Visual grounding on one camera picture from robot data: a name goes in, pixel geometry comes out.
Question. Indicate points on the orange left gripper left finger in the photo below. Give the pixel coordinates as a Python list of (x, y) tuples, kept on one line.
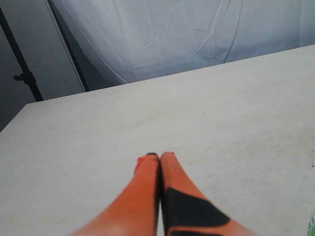
[(135, 211)]

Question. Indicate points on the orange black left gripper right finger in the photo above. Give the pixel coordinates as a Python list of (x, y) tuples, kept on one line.
[(186, 211)]

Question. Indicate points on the clear plastic bottle white cap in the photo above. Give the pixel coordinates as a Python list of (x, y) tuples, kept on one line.
[(311, 225)]

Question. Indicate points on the white backdrop cloth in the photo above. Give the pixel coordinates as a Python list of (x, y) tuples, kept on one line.
[(124, 41)]

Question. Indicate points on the black stand pole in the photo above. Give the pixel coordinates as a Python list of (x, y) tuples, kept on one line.
[(26, 76)]

